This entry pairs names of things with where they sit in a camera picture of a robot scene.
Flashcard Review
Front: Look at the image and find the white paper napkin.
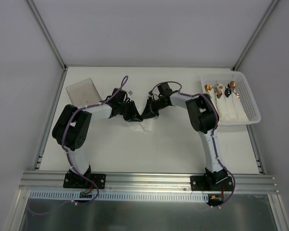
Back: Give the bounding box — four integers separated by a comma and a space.
128, 119, 153, 133

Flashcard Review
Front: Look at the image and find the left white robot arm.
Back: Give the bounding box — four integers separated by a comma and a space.
52, 88, 142, 190

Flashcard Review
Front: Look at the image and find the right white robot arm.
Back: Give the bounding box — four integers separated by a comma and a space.
141, 81, 234, 191

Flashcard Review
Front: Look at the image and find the rolled napkin with copper spoon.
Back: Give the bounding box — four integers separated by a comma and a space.
204, 84, 215, 101

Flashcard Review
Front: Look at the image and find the rolled napkin with black spoon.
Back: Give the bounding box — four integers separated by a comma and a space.
224, 88, 237, 122

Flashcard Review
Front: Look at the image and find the smoky transparent plastic container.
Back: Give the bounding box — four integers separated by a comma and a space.
66, 78, 102, 107

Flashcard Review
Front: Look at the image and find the copper spoon in basket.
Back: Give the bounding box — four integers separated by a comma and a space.
229, 81, 240, 98

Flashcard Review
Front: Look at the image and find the white perforated plastic basket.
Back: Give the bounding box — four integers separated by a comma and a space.
201, 71, 261, 126

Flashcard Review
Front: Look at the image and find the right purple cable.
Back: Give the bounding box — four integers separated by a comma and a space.
148, 81, 236, 207

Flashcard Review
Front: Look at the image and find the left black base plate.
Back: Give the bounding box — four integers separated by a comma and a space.
63, 168, 106, 189

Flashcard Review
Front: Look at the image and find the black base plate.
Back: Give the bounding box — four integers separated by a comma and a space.
63, 168, 106, 189
190, 174, 234, 192

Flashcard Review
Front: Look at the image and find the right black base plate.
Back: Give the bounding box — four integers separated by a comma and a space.
190, 174, 234, 192

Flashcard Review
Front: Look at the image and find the white slotted cable duct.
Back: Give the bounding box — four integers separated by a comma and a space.
29, 190, 209, 203

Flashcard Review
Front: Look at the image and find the aluminium mounting rail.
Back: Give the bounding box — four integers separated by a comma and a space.
19, 170, 280, 194

